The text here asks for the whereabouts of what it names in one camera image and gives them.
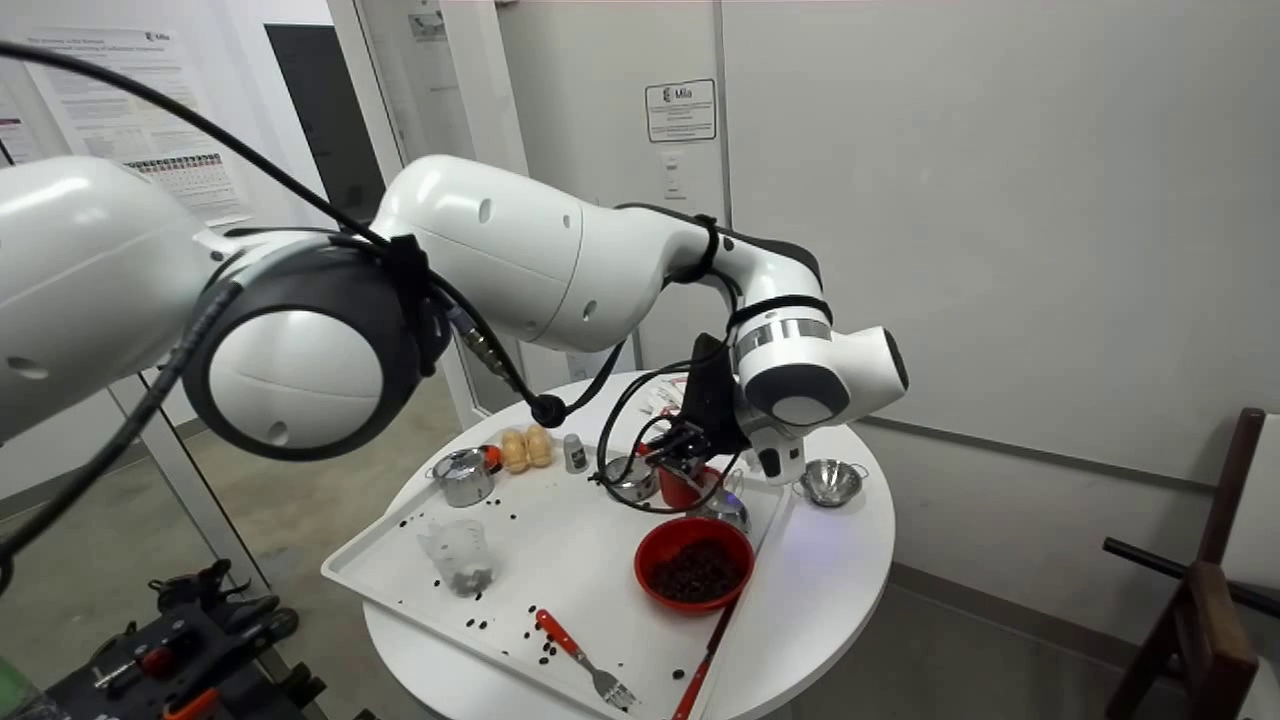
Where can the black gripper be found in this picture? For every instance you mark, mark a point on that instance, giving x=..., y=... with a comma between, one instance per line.
x=717, y=393

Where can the white light switch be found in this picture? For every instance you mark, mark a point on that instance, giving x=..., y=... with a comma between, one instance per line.
x=673, y=173

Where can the red bowl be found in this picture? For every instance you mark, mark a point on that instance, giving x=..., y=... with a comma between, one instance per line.
x=658, y=586

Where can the small orange container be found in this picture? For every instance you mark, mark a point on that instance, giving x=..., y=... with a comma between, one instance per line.
x=495, y=458

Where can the white wall sign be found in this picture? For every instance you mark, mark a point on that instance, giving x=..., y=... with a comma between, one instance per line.
x=680, y=110

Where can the white paper poster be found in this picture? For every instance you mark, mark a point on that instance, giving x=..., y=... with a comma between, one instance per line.
x=123, y=92

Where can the clear pack of eggs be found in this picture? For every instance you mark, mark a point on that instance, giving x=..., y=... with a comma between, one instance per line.
x=525, y=451

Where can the dark wooden chair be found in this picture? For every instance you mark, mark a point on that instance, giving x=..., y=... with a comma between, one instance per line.
x=1206, y=625

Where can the coffee beans pile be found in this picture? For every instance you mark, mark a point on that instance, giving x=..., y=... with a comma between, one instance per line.
x=695, y=570

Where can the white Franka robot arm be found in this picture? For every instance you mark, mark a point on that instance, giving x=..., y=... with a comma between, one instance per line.
x=504, y=255

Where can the small steel bowl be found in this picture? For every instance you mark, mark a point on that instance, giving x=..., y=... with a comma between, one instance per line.
x=830, y=483

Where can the white plastic tray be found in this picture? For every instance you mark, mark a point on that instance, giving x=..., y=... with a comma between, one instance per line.
x=563, y=562

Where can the red enamel mug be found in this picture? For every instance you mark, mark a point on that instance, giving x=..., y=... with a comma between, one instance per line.
x=680, y=490

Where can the white door with window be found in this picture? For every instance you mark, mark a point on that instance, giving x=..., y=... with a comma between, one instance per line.
x=455, y=82

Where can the clear plastic measuring cup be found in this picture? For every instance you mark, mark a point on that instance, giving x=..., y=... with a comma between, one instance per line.
x=460, y=554

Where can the small steel ladle cup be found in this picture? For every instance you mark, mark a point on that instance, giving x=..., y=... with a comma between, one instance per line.
x=730, y=508

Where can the white shaker bottle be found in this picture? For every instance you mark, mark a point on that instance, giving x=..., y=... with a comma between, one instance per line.
x=572, y=453

